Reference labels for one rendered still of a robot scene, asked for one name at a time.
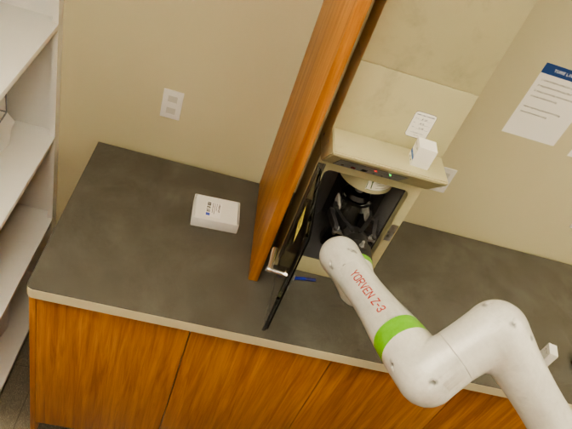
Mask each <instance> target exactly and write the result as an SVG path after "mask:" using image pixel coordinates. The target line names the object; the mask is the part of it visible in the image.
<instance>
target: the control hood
mask: <svg viewBox="0 0 572 429"><path fill-rule="evenodd" d="M410 151H411V149H409V148H406V147H402V146H397V145H394V144H391V143H388V142H385V141H382V140H377V139H373V138H370V137H367V136H364V135H360V134H355V133H352V132H349V131H345V130H343V129H338V128H332V129H331V132H330V134H329V137H328V139H327V142H326V144H325V146H324V149H323V151H322V154H321V160H322V161H324V162H327V163H335V162H337V161H339V160H345V161H347V162H351V163H356V164H360V165H363V166H366V167H370V168H373V169H378V170H382V171H385V172H388V173H391V174H397V175H400V176H403V177H407V178H408V179H405V180H398V182H402V183H405V184H408V185H412V186H417V187H420V188H424V189H431V188H436V187H441V186H447V185H448V180H447V176H446V174H445V170H444V166H443V161H442V158H440V157H435V158H434V160H433V161H432V164H431V165H430V167H429V169H428V170H425V169H421V168H417V167H415V166H412V165H410V164H409V153H410Z"/></svg>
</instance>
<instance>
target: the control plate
mask: <svg viewBox="0 0 572 429"><path fill-rule="evenodd" d="M333 164H336V165H340V166H343V167H346V168H349V169H350V168H351V167H354V168H355V170H358V171H360V170H361V169H364V170H368V171H367V172H364V173H368V174H373V173H375V174H374V175H377V176H381V175H384V176H382V177H383V178H387V179H389V178H388V177H391V180H395V181H398V180H405V179H408V178H407V177H403V176H400V175H397V174H391V173H388V172H385V171H382V170H378V169H373V168H370V167H366V166H363V165H360V164H356V163H351V162H347V161H345V160H339V161H337V162H335V163H333ZM342 164H344V165H342ZM374 170H376V171H378V172H375V171H374ZM389 174H391V175H389Z"/></svg>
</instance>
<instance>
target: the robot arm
mask: <svg viewBox="0 0 572 429"><path fill-rule="evenodd" d="M340 208H341V206H340V194H339V193H337V195H336V198H335V201H334V203H333V207H329V210H328V212H327V214H328V217H329V222H330V225H331V227H332V234H333V235H335V234H336V233H337V234H340V236H336V237H332V238H330V239H328V240H327V241H326V242H325V243H324V244H323V246H322V247H321V249H320V252H319V261H320V264H321V266H322V268H323V269H324V270H325V271H326V273H327V274H328V275H329V277H330V278H331V279H332V281H333V282H334V284H335V287H336V288H337V290H338V292H339V294H340V297H341V299H342V300H343V301H344V302H345V303H346V304H347V305H349V306H353V308H354V309H355V311H356V313H357V315H358V316H359V318H360V320H361V322H362V324H363V326H364V327H365V330H366V332H367V334H368V336H369V338H370V340H371V342H372V344H373V346H374V348H375V350H376V351H377V353H378V355H379V357H380V359H381V361H382V362H383V364H384V366H385V367H386V370H387V371H388V373H389V375H390V376H391V377H392V379H393V381H394V383H395V384H396V386H397V387H398V390H399V391H400V392H401V393H402V394H403V396H404V397H405V398H406V399H407V400H408V401H410V402H411V403H413V404H415V405H417V406H420V407H423V408H434V407H437V406H440V405H442V404H444V403H446V402H448V401H449V400H450V399H451V398H452V397H453V396H454V395H455V394H457V393H458V392H459V391H460V390H462V389H463V388H464V387H465V386H467V385H468V384H469V383H470V382H472V381H473V380H475V379H477V378H478V377H479V376H481V375H484V374H490V375H492V377H493V378H494V379H495V381H496V382H497V384H498V385H499V387H500V388H501V390H502V391H503V392H504V393H505V395H506V396H507V398H508V399H509V401H510V402H511V404H512V406H513V408H514V409H515V410H516V411H517V413H518V415H519V417H520V418H521V420H522V422H523V423H524V425H525V427H526V428H527V429H572V409H571V408H570V406H569V405H568V403H567V401H566V400H565V398H564V396H563V394H562V393H561V392H560V390H559V388H558V386H557V384H556V382H555V380H554V379H553V377H552V374H551V373H550V371H549V369H548V367H547V366H546V362H545V360H544V358H543V357H542V355H541V352H540V349H539V347H538V346H537V343H536V341H535V337H534V335H533V333H532V330H531V328H530V326H529V322H528V320H527V318H526V317H525V316H524V314H523V313H522V312H521V311H520V310H519V309H518V308H517V307H516V306H514V305H513V304H511V303H509V302H507V301H504V300H486V301H483V302H480V303H479V304H477V305H475V306H474V307H473V308H472V309H471V310H470V311H468V312H467V313H466V314H464V315H463V316H462V317H460V318H459V319H457V320H456V321H454V322H453V323H452V324H450V325H449V326H448V327H446V328H445V329H443V330H441V331H440V332H438V333H437V334H435V335H431V333H430V332H429V331H428V330H427V329H426V328H425V327H424V326H423V325H422V324H421V323H420V322H419V320H418V319H417V318H416V317H415V316H414V315H413V314H412V313H411V312H410V311H409V310H408V309H407V308H405V307H404V306H403V305H402V304H401V303H400V302H399V301H398V300H397V299H396V298H395V297H394V296H393V295H392V294H391V292H390V291H389V290H388V289H387V288H386V287H385V286H384V284H383V283H382V282H381V281H380V279H379V278H378V277H377V276H376V275H375V273H374V270H373V262H372V254H371V248H370V246H369V245H368V242H370V243H371V244H374V242H375V240H376V238H377V237H376V229H377V225H378V221H379V220H378V219H376V218H375V219H374V218H373V216H372V211H371V210H369V207H367V208H366V209H365V210H364V212H363V217H364V221H365V223H364V224H363V225H362V227H361V228H360V227H357V226H351V224H350V223H349V221H346V218H345V217H344V215H343V214H342V213H341V211H340ZM338 223H339V224H340V226H341V229H340V227H339V224H338ZM369 223H371V224H372V226H371V230H370V234H369V236H367V235H366V234H365V233H364V231H365V229H366V228H367V227H368V225H369Z"/></svg>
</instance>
